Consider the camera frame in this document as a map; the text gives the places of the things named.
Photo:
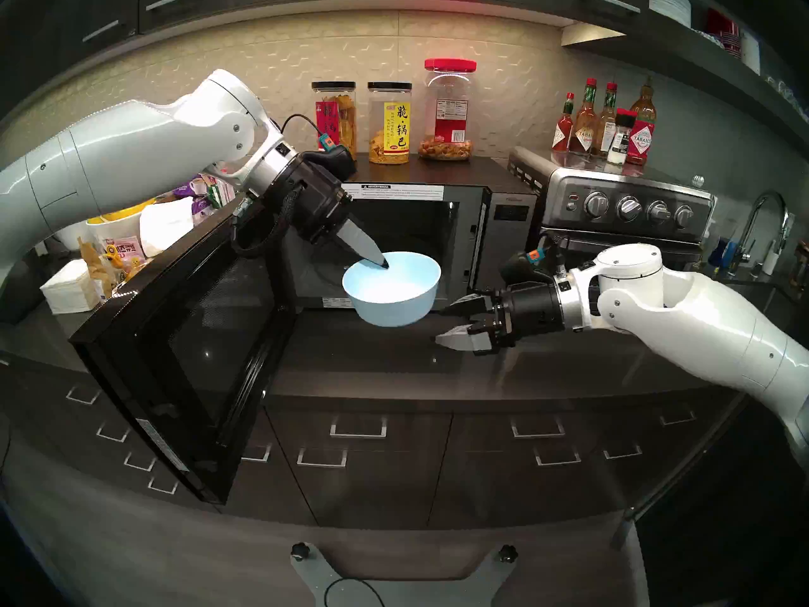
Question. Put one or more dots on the large Tabasco bottle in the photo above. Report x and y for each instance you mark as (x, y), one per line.
(641, 138)

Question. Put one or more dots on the dark wooden wall shelf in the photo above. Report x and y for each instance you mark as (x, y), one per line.
(682, 52)

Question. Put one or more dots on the clear jar with red lid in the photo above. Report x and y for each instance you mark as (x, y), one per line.
(449, 122)

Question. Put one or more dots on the black base knob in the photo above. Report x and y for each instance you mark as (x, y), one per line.
(300, 551)
(508, 553)

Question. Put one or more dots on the small red Tabasco bottle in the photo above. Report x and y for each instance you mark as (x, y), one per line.
(562, 134)

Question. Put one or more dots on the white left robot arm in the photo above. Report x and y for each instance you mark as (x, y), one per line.
(126, 157)

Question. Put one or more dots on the large white paper napkin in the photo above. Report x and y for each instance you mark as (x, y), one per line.
(165, 226)

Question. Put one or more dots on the colourful sachet packets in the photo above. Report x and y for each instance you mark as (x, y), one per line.
(218, 191)

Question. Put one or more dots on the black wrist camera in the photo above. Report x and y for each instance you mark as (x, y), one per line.
(335, 157)
(521, 267)

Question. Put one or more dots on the stack of white plates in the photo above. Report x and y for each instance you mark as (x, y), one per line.
(670, 2)

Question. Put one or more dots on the pink Korean snack pack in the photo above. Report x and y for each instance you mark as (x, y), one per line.
(123, 251)

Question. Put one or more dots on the snack jar with yellow label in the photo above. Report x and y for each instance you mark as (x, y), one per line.
(389, 131)

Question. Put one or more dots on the white shaker with red cap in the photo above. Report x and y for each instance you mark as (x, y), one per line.
(620, 141)

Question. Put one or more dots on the glass microwave turntable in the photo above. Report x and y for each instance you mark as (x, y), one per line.
(319, 277)

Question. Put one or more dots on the black glass microwave door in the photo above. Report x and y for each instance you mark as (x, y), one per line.
(189, 346)

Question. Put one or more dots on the orange-brown Tabasco bottle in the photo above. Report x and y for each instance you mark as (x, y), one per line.
(583, 134)

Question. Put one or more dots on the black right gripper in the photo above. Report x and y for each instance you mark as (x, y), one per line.
(531, 312)

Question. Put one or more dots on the black dishwasher front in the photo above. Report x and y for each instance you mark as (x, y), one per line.
(739, 530)

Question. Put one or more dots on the stack of white cups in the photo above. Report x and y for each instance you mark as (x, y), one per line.
(751, 52)

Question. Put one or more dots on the dark wood drawer cabinet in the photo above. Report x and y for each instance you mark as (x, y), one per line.
(411, 485)

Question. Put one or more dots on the purple snack bag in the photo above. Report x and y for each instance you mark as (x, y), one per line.
(199, 204)

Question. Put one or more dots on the chrome kitchen faucet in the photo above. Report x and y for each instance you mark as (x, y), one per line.
(772, 193)

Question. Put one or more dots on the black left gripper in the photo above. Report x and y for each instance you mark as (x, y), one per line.
(316, 198)

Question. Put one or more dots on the stack of red cups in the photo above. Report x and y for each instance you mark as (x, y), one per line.
(727, 33)

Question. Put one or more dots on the stainless steel toaster oven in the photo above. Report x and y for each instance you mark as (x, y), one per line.
(569, 182)

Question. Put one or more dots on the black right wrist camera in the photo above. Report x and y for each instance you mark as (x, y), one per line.
(521, 267)

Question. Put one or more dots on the brown paper snack bag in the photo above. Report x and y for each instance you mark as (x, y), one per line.
(95, 267)

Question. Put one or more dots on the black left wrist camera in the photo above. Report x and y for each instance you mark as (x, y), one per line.
(335, 157)

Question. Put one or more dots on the snack jar with red label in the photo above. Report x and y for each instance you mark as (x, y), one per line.
(341, 119)

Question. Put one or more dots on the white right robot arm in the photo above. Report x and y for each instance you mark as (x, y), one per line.
(695, 315)

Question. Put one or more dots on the light blue bowl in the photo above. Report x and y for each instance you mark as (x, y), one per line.
(392, 296)

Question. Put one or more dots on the white napkin stack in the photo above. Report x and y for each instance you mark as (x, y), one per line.
(66, 289)

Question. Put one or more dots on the blue dish soap bottle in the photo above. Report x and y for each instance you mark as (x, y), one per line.
(723, 251)

